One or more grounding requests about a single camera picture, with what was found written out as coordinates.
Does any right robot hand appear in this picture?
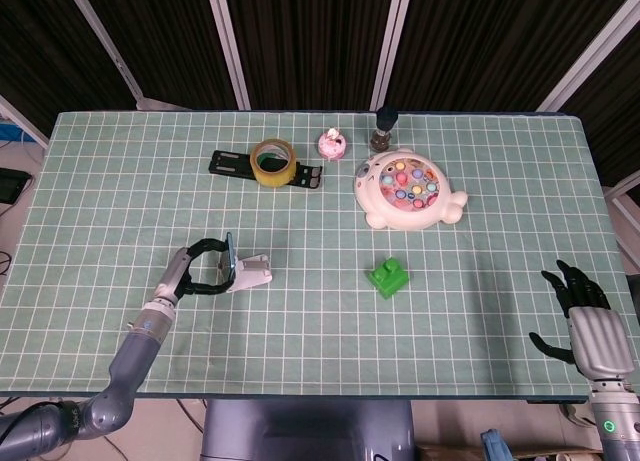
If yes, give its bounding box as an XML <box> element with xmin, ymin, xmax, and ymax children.
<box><xmin>528</xmin><ymin>259</ymin><xmax>636</xmax><ymax>382</ymax></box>

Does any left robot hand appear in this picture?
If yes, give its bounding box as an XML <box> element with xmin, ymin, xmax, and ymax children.
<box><xmin>153</xmin><ymin>236</ymin><xmax>237</xmax><ymax>306</ymax></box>

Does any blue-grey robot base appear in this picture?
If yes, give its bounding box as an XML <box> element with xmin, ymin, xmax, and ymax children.
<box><xmin>201</xmin><ymin>398</ymin><xmax>416</xmax><ymax>461</ymax></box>

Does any white folding phone stand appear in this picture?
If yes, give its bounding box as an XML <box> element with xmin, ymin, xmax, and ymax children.
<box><xmin>215</xmin><ymin>253</ymin><xmax>274</xmax><ymax>295</ymax></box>

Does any black flat folding holder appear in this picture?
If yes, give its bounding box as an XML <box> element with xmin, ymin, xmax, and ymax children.
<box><xmin>208</xmin><ymin>149</ymin><xmax>325</xmax><ymax>191</ymax></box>

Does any yellow packing tape roll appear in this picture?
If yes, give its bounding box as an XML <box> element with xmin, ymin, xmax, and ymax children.
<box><xmin>249</xmin><ymin>138</ymin><xmax>298</xmax><ymax>188</ymax></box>

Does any blue plastic object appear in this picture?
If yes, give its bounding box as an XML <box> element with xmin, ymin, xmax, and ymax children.
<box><xmin>479</xmin><ymin>429</ymin><xmax>512</xmax><ymax>461</ymax></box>

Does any green checked tablecloth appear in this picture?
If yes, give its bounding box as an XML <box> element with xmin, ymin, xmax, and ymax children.
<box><xmin>0</xmin><ymin>110</ymin><xmax>640</xmax><ymax>400</ymax></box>

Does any pink toy cake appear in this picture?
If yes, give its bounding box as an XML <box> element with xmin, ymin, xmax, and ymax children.
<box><xmin>317</xmin><ymin>127</ymin><xmax>349</xmax><ymax>161</ymax></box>

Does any green toy building block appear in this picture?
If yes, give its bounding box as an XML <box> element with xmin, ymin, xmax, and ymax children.
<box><xmin>364</xmin><ymin>257</ymin><xmax>411</xmax><ymax>300</ymax></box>

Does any white whale fishing game toy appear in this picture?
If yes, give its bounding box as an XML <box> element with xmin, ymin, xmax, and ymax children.
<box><xmin>353</xmin><ymin>149</ymin><xmax>469</xmax><ymax>231</ymax></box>

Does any black-capped spice grinder bottle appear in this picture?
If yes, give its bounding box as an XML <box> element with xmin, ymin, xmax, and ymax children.
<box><xmin>368</xmin><ymin>105</ymin><xmax>399</xmax><ymax>154</ymax></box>

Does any white metal frame post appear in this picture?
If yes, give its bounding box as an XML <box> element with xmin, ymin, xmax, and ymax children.
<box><xmin>203</xmin><ymin>0</ymin><xmax>252</xmax><ymax>111</ymax></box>
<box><xmin>537</xmin><ymin>0</ymin><xmax>640</xmax><ymax>113</ymax></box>
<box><xmin>370</xmin><ymin>0</ymin><xmax>410</xmax><ymax>113</ymax></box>
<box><xmin>63</xmin><ymin>0</ymin><xmax>194</xmax><ymax>112</ymax></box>

